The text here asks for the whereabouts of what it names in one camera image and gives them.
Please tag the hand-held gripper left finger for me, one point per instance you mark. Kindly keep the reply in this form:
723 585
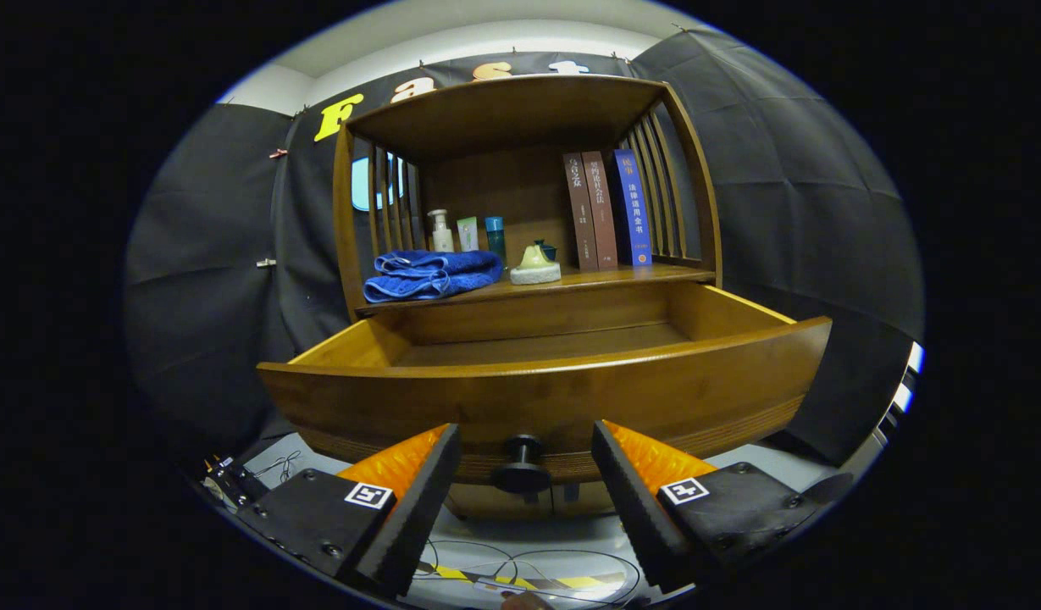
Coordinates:
406 521

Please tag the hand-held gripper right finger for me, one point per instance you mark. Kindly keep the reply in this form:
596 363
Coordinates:
639 517

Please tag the brown wooden drawer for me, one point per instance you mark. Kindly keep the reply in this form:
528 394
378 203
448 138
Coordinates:
571 398

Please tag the wooden cabinet door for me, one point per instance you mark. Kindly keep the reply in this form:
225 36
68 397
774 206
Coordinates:
589 500
478 504

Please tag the wooden countertop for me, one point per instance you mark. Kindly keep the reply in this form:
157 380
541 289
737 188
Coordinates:
605 278

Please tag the brown wooden cabinet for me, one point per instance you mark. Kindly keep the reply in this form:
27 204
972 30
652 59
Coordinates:
503 110

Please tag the yellow black floor tape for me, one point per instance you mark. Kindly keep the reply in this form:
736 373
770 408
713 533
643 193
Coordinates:
520 580

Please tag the folded blue towel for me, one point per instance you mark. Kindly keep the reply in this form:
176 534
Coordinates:
435 275

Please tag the blue lidded teacup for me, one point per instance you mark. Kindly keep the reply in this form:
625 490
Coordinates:
550 251

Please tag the white pump bottle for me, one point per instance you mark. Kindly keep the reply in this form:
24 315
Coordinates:
441 237

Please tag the pale green tube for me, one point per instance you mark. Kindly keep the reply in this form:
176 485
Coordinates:
467 235

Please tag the teal bottle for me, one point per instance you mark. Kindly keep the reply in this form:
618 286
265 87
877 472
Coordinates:
495 237

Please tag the reddish brown book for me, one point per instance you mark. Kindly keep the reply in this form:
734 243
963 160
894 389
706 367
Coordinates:
602 212

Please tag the blue book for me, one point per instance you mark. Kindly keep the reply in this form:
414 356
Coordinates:
633 207

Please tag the dark brown book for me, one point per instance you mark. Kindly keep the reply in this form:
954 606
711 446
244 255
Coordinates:
579 212

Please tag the black backdrop cloth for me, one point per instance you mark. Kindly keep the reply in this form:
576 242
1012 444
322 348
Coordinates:
783 212

